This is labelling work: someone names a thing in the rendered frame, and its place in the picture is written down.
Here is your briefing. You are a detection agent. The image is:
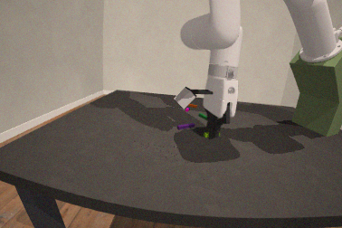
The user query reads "purple rod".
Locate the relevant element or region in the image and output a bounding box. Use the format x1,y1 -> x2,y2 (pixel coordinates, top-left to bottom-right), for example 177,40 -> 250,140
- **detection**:
177,123 -> 195,129

